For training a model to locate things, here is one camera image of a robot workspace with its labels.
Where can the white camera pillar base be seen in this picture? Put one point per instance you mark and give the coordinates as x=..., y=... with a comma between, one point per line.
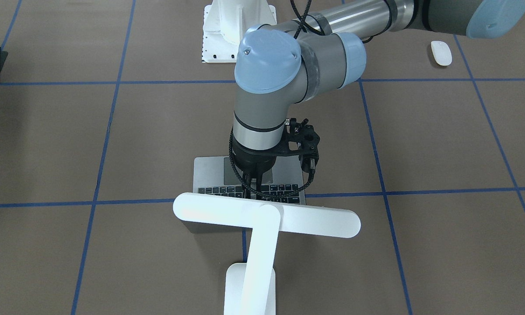
x=226, y=21

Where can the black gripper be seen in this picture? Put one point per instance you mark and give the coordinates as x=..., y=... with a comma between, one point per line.
x=257, y=162

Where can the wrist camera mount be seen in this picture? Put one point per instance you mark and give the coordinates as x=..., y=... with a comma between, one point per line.
x=299, y=139

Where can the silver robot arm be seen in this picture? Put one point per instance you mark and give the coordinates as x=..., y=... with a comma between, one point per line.
x=291, y=62

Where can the white computer mouse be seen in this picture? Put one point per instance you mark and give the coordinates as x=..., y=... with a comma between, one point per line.
x=441, y=52

